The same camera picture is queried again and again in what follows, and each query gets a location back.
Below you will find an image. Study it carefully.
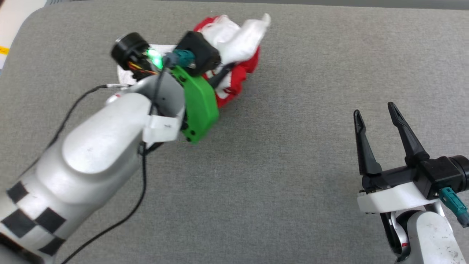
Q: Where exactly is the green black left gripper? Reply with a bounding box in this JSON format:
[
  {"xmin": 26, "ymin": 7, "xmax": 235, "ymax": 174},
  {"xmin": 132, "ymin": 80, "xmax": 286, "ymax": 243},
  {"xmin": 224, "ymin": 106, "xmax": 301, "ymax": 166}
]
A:
[{"xmin": 111, "ymin": 32, "xmax": 235, "ymax": 144}]

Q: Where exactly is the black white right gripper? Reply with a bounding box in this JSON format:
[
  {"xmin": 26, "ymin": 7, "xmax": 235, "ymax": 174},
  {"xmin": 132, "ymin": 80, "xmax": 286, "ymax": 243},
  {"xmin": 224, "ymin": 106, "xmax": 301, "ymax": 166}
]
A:
[{"xmin": 354, "ymin": 102, "xmax": 440, "ymax": 214}]

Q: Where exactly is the teal plug camera cable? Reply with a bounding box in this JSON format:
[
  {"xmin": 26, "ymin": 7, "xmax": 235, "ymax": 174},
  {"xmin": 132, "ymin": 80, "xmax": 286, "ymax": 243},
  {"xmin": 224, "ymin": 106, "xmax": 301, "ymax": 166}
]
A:
[{"xmin": 438, "ymin": 187, "xmax": 469, "ymax": 228}]

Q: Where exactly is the grey fabric sofa cushion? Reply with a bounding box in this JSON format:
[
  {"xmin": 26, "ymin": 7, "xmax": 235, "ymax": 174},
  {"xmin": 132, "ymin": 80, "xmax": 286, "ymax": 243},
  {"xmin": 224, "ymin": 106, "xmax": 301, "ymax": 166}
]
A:
[{"xmin": 0, "ymin": 0, "xmax": 469, "ymax": 264}]

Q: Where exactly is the red white basketball jersey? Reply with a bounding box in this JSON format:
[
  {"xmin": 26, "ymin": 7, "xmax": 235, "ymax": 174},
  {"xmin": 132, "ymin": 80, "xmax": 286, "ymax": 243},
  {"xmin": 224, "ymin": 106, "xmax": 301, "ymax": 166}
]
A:
[{"xmin": 193, "ymin": 13, "xmax": 272, "ymax": 108}]

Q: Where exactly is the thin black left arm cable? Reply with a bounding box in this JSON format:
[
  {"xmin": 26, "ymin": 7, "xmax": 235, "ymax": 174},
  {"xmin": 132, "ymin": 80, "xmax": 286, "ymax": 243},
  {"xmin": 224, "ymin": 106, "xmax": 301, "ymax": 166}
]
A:
[
  {"xmin": 60, "ymin": 55, "xmax": 173, "ymax": 264},
  {"xmin": 18, "ymin": 84, "xmax": 129, "ymax": 176}
]

